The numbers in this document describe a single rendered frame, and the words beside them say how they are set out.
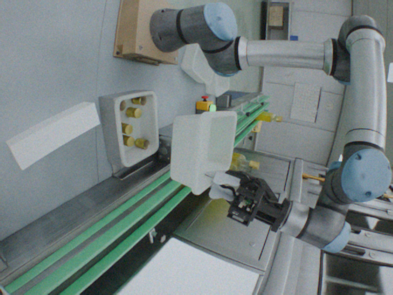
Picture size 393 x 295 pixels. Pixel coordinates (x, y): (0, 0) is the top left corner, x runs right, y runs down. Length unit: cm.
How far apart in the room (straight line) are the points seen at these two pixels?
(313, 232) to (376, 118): 24
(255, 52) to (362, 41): 31
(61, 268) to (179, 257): 35
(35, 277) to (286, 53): 85
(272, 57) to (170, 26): 32
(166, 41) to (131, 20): 13
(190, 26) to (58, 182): 58
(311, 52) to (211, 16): 30
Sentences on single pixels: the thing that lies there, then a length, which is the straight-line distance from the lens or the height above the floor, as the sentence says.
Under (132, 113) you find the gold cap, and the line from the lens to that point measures 65.
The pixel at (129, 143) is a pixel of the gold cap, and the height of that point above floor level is 81.
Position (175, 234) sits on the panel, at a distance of 71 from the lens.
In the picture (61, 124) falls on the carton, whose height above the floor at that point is 81.
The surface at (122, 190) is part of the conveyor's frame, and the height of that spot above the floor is 85.
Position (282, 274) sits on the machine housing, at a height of 138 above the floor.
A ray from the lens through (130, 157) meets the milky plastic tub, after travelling 66.
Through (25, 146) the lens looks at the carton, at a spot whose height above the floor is 81.
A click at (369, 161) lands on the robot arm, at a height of 140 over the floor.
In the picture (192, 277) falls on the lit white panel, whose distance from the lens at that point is 61.
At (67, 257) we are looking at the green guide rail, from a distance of 52.
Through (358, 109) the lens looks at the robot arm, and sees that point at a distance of 39.
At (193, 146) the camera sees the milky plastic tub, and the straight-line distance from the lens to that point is 38.
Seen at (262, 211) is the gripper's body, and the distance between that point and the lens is 40.
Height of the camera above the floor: 128
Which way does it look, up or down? 26 degrees down
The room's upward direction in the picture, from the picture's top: 104 degrees clockwise
